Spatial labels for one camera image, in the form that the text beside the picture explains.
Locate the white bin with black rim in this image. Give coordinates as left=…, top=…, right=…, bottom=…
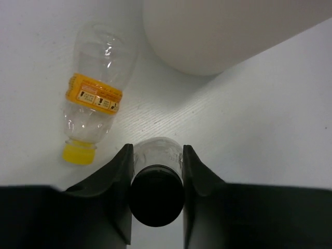
left=142, top=1, right=331, bottom=76

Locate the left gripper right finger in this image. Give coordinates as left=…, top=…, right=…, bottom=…
left=183, top=145, right=331, bottom=248

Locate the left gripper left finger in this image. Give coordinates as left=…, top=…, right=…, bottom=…
left=1, top=144, right=133, bottom=248

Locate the clear bottle yellow cap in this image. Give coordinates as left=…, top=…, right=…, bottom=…
left=62, top=22, right=138, bottom=165

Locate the clear bottle black cap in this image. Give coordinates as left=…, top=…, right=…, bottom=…
left=129, top=137, right=185, bottom=227

